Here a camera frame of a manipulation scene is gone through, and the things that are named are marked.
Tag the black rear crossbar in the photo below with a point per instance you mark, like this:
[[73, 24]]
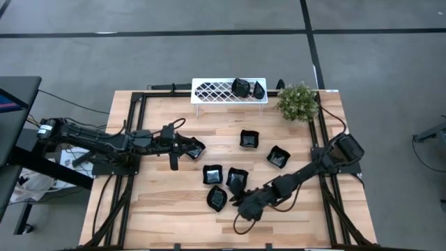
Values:
[[163, 86]]

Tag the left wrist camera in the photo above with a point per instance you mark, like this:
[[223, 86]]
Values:
[[168, 132]]

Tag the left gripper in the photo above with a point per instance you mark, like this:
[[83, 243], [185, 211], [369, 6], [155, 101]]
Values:
[[173, 160]]

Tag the black desk leg beam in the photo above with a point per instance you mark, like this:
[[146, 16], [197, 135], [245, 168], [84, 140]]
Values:
[[52, 169]]

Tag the black side desk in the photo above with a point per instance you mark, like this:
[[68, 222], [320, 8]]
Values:
[[24, 83]]

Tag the green potted plant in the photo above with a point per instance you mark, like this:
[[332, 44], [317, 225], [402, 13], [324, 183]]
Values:
[[298, 102]]

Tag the black pointed mount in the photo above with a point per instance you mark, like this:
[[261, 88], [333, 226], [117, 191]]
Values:
[[280, 84]]

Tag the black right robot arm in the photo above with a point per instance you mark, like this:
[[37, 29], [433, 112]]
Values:
[[313, 167]]

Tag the blue screen laptop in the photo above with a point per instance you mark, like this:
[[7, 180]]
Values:
[[8, 104]]

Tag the white paper sheet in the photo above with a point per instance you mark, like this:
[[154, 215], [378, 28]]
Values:
[[68, 160]]

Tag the black edge clamp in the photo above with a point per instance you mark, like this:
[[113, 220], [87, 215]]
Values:
[[177, 247], [268, 247]]

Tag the white plastic bag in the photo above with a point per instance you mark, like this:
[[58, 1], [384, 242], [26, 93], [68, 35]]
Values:
[[35, 186]]

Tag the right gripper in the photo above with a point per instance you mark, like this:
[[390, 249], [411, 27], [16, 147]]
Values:
[[252, 209]]

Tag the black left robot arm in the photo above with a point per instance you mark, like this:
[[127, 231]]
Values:
[[87, 139]]

